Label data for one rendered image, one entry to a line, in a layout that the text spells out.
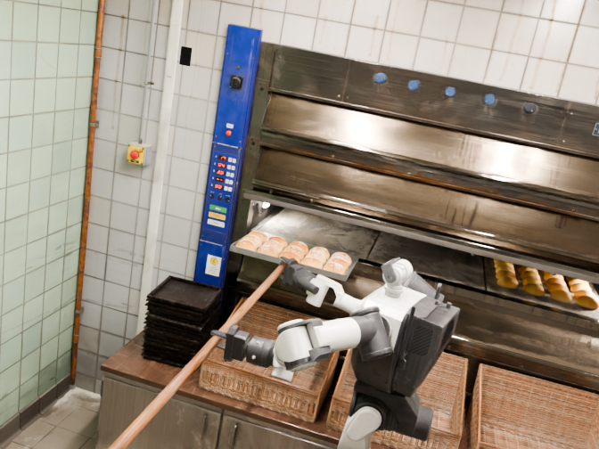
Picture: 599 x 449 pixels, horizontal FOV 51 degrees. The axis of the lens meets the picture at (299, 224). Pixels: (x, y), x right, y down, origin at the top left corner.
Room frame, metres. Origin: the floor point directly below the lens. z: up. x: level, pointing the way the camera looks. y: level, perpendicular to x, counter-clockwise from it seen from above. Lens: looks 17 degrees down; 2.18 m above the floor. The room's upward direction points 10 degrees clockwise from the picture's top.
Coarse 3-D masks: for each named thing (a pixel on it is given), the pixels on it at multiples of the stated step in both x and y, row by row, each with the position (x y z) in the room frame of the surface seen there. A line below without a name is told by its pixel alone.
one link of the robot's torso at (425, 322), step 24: (384, 288) 1.93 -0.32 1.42; (384, 312) 1.82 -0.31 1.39; (408, 312) 1.82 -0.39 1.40; (432, 312) 1.86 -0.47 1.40; (456, 312) 1.89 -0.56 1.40; (408, 336) 1.76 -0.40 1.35; (432, 336) 1.76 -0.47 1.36; (360, 360) 1.85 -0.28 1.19; (384, 360) 1.80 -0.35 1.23; (408, 360) 1.79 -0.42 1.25; (432, 360) 1.76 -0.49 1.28; (384, 384) 1.81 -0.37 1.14; (408, 384) 1.78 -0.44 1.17
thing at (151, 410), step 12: (276, 276) 2.40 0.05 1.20; (264, 288) 2.25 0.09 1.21; (252, 300) 2.12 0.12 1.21; (240, 312) 2.00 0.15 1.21; (228, 324) 1.89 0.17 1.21; (204, 348) 1.70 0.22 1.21; (192, 360) 1.63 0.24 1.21; (180, 372) 1.55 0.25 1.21; (192, 372) 1.58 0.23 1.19; (168, 384) 1.48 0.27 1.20; (180, 384) 1.51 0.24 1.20; (168, 396) 1.44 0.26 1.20; (156, 408) 1.37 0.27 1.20; (144, 420) 1.31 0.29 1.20; (132, 432) 1.26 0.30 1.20; (120, 444) 1.21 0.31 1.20
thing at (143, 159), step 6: (132, 144) 3.00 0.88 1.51; (138, 144) 3.01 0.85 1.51; (144, 144) 3.03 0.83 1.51; (132, 150) 3.00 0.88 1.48; (138, 150) 2.99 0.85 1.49; (144, 150) 2.99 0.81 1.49; (150, 150) 3.04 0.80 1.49; (138, 156) 2.99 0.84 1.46; (144, 156) 2.99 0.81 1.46; (150, 156) 3.05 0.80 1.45; (132, 162) 3.00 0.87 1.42; (138, 162) 2.99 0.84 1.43; (144, 162) 3.00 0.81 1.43; (150, 162) 3.05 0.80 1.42
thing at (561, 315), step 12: (360, 264) 2.83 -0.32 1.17; (372, 264) 2.83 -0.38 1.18; (420, 276) 2.78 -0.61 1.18; (444, 288) 2.74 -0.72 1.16; (456, 288) 2.73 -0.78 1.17; (468, 288) 2.75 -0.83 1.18; (480, 300) 2.71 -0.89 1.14; (492, 300) 2.70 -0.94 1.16; (504, 300) 2.69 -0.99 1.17; (516, 300) 2.70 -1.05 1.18; (528, 312) 2.67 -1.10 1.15; (540, 312) 2.66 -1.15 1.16; (552, 312) 2.65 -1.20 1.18; (564, 312) 2.67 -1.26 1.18; (576, 324) 2.62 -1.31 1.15; (588, 324) 2.61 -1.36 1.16
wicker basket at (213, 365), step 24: (264, 312) 2.87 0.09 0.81; (288, 312) 2.85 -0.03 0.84; (264, 336) 2.83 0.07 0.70; (216, 360) 2.63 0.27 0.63; (336, 360) 2.71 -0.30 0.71; (216, 384) 2.44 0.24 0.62; (240, 384) 2.42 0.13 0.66; (264, 384) 2.39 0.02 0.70; (288, 384) 2.37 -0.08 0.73; (312, 384) 2.65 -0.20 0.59; (288, 408) 2.37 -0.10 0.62; (312, 408) 2.35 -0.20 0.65
